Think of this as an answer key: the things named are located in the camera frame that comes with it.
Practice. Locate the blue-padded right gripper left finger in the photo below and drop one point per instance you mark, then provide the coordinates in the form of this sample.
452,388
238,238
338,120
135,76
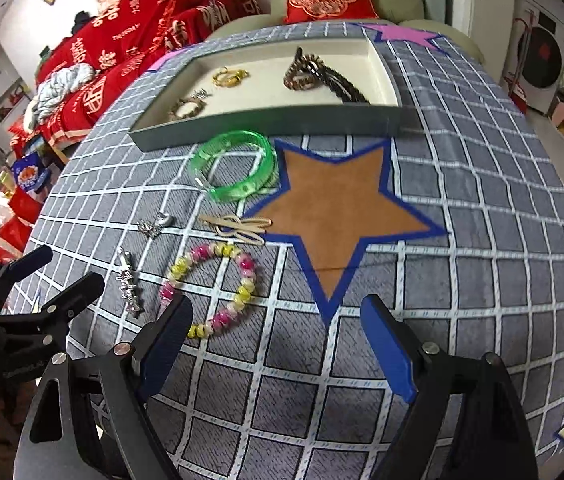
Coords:
130,374

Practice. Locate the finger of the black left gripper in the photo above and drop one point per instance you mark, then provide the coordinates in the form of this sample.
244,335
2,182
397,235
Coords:
17,270
68,304

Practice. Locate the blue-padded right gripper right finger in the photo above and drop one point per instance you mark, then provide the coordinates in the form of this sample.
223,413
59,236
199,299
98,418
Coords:
424,378

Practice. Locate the silver rhinestone hair clip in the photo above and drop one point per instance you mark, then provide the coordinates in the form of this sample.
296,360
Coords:
127,284

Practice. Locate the beige hair clip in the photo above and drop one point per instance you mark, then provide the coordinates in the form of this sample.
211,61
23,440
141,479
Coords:
248,231

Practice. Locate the green translucent bangle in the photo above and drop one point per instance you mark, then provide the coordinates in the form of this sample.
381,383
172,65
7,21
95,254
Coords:
220,144

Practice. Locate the black claw hair clip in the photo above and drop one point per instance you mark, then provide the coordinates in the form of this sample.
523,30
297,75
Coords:
308,71

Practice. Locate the cream jewelry tray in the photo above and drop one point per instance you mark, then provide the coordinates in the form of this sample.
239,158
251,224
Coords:
201,96

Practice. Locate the blue snack box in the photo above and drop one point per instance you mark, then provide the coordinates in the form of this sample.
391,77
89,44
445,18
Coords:
30,174

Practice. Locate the grey checked tablecloth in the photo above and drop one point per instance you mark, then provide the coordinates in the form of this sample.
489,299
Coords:
283,395

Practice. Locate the grey white knotted cloth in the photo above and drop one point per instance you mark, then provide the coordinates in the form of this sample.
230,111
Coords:
53,90

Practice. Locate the red wedding bedspread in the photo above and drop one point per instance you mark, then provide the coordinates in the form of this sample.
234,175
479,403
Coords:
108,53

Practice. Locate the white washing machine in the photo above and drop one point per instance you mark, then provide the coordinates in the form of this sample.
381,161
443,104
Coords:
535,58

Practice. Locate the green armchair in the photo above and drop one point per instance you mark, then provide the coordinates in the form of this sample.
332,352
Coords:
397,0

